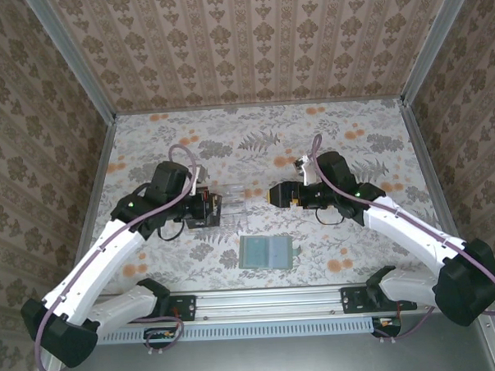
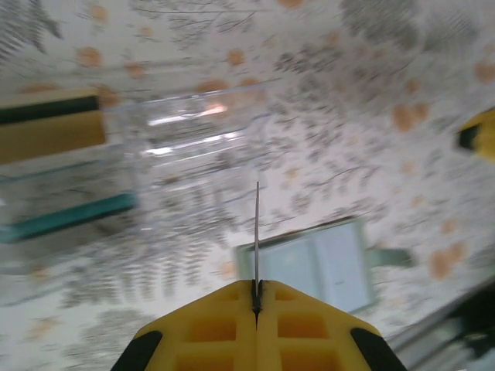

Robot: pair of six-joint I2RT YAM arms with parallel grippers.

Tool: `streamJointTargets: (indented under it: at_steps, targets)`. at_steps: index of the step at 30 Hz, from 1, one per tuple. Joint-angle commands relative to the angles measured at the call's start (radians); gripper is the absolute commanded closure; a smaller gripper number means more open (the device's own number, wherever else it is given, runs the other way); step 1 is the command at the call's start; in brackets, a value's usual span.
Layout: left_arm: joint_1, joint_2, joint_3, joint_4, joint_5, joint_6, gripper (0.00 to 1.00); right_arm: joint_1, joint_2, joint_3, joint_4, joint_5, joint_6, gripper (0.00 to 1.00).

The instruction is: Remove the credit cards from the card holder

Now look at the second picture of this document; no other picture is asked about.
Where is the green card holder wallet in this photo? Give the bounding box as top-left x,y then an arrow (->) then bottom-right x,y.
234,216 -> 413,312

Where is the thin pale plastic card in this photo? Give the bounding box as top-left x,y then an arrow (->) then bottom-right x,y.
253,180 -> 262,287

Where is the orange card with black stripe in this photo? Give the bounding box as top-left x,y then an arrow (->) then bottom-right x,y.
0,87 -> 106,165

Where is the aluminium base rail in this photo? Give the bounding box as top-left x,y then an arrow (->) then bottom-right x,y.
386,266 -> 495,371

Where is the teal plastic card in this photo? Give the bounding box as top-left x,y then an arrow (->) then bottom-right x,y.
0,192 -> 138,243

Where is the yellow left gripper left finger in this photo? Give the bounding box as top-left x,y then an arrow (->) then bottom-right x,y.
111,280 -> 259,371

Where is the clear acrylic tiered card stand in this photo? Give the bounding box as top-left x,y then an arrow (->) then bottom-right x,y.
0,87 -> 270,248

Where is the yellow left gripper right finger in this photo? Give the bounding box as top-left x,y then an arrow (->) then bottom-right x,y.
256,280 -> 406,371

